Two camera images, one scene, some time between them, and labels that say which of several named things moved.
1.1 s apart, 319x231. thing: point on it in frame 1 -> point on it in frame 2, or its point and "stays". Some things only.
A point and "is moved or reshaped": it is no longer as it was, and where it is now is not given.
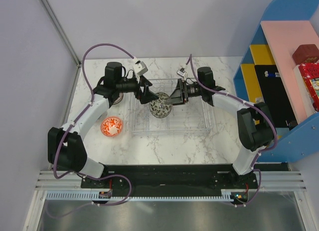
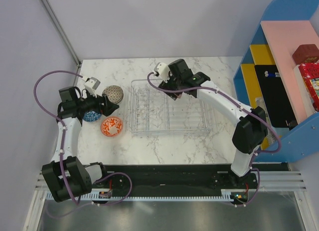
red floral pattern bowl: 158,108 is moved or reshaped
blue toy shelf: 267,72 stays
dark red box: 306,53 stays
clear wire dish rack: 192,118 stays
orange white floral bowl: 111,126 stays
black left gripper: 148,96 -> 107,108
